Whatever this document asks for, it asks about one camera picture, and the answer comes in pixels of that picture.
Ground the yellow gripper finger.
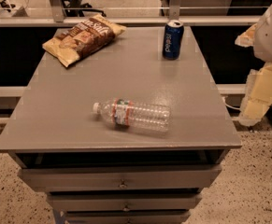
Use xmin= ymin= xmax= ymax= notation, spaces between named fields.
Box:
xmin=238 ymin=63 xmax=272 ymax=126
xmin=235 ymin=24 xmax=257 ymax=48

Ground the middle grey drawer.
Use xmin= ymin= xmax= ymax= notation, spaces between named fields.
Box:
xmin=48 ymin=193 xmax=202 ymax=212

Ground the blue pepsi can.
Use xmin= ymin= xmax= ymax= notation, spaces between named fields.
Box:
xmin=163 ymin=20 xmax=184 ymax=60

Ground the grey drawer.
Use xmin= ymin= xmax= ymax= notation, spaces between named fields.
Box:
xmin=65 ymin=211 xmax=190 ymax=224
xmin=48 ymin=193 xmax=202 ymax=212
xmin=18 ymin=164 xmax=222 ymax=192

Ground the clear plastic water bottle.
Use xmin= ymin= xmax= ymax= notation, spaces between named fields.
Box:
xmin=93 ymin=98 xmax=171 ymax=133

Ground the top grey drawer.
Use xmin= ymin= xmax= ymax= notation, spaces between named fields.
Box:
xmin=18 ymin=164 xmax=222 ymax=192

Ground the bottom grey drawer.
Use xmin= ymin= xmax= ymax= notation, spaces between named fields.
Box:
xmin=65 ymin=211 xmax=190 ymax=224

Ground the grey drawer cabinet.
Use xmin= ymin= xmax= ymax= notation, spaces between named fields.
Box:
xmin=0 ymin=27 xmax=240 ymax=224

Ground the white cable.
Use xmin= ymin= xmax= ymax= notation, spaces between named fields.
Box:
xmin=222 ymin=96 xmax=242 ymax=112

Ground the brown chip bag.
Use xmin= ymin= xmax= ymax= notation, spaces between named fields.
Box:
xmin=42 ymin=14 xmax=126 ymax=67

